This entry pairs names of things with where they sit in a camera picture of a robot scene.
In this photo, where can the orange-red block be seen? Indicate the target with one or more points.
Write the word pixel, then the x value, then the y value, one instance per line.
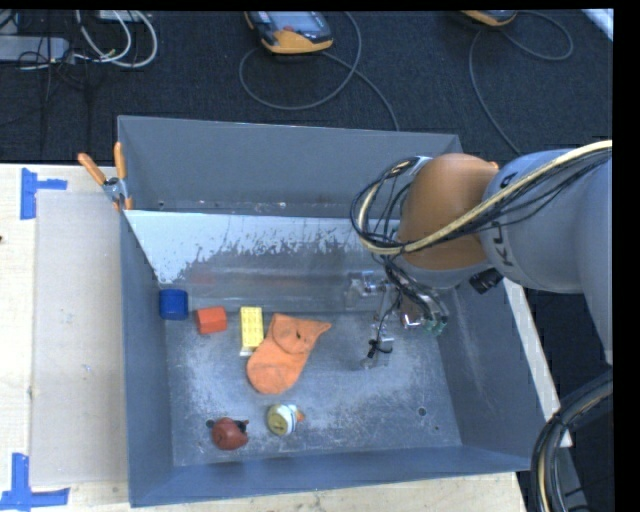
pixel 211 320

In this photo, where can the blue cylinder block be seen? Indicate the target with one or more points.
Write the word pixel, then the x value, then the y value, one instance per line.
pixel 173 304

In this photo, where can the grey metal bin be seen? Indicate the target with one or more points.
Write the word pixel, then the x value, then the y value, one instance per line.
pixel 350 400

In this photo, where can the orange cloth mitten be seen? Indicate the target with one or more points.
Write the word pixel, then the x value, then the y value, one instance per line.
pixel 280 357

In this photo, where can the yellow toy brick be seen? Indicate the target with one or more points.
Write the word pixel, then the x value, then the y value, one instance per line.
pixel 251 326

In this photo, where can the pale wood flat board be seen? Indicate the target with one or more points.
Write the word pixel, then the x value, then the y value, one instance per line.
pixel 75 350

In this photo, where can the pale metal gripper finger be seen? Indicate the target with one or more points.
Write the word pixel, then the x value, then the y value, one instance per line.
pixel 363 288
pixel 382 347

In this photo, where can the white and yellow round toy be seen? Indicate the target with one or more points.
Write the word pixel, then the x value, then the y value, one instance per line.
pixel 280 419

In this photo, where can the red-brown toy bird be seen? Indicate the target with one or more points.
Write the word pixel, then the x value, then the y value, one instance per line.
pixel 229 434

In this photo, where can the black cylinder on white bracket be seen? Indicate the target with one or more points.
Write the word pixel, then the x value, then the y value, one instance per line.
pixel 486 281

